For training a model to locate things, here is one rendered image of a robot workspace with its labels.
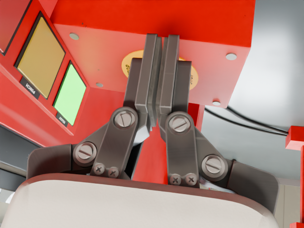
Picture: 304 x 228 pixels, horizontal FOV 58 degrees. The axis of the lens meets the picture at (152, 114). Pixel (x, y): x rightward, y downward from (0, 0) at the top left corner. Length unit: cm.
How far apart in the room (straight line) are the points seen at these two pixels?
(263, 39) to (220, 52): 122
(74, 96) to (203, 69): 13
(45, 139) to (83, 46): 27
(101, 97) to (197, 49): 45
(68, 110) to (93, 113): 34
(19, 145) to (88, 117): 19
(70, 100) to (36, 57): 7
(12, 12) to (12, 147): 27
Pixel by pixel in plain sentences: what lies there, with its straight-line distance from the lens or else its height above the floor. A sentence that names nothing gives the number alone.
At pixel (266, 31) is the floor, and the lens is 140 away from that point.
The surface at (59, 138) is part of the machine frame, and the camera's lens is 52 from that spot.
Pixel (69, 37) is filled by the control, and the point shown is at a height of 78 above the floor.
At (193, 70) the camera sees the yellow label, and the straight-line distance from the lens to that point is 24.
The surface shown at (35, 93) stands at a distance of 23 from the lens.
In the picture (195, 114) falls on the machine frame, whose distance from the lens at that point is 153.
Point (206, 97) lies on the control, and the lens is 28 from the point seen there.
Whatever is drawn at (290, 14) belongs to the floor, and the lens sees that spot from 133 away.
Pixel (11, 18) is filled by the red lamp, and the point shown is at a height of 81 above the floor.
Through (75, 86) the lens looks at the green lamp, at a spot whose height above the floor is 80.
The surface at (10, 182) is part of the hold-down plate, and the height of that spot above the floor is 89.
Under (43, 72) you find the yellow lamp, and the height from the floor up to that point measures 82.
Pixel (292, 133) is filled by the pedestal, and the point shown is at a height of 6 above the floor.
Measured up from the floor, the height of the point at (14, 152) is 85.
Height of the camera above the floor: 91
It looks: 22 degrees down
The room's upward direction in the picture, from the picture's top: 167 degrees counter-clockwise
